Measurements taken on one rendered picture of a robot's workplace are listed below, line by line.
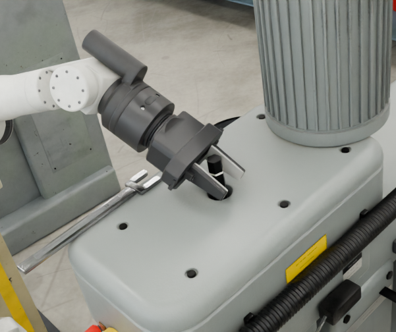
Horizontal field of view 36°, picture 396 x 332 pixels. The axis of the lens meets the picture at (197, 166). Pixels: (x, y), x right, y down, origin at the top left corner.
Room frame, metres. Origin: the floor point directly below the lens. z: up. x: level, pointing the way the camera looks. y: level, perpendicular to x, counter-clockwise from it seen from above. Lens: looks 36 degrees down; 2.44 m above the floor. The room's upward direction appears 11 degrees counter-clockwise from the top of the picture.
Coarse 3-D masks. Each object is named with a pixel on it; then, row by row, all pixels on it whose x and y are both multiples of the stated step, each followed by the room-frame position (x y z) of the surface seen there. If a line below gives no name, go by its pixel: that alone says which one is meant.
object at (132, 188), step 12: (132, 180) 0.75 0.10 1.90; (156, 180) 0.74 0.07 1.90; (120, 192) 0.73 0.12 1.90; (132, 192) 0.72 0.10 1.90; (144, 192) 0.72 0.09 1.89; (108, 204) 0.70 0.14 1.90; (120, 204) 0.70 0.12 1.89; (96, 216) 0.68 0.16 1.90; (72, 228) 0.66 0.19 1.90; (84, 228) 0.66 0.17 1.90; (60, 240) 0.64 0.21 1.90; (36, 252) 0.63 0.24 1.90; (48, 252) 0.62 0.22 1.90; (24, 264) 0.61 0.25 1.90; (36, 264) 0.61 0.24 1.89
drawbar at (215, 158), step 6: (210, 156) 0.70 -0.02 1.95; (216, 156) 0.69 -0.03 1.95; (210, 162) 0.68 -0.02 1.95; (216, 162) 0.68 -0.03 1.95; (210, 168) 0.68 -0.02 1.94; (216, 168) 0.68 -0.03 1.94; (222, 168) 0.69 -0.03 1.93; (216, 174) 0.68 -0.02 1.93; (222, 174) 0.68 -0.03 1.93; (222, 180) 0.68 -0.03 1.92; (216, 198) 0.68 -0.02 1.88
